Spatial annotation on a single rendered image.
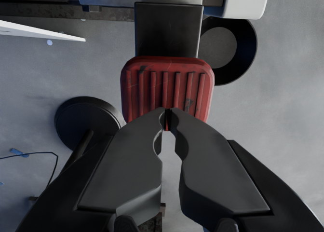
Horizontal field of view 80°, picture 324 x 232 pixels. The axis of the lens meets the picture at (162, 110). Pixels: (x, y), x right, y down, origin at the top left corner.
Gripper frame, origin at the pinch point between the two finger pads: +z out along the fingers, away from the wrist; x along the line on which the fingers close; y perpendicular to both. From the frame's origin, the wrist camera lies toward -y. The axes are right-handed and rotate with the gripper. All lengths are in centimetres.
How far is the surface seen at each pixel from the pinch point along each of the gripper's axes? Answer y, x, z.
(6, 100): 38, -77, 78
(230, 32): 2, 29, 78
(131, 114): 1.2, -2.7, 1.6
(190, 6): -6.3, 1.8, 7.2
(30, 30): 0, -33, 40
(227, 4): -6.8, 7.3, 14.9
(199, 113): 0.9, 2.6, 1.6
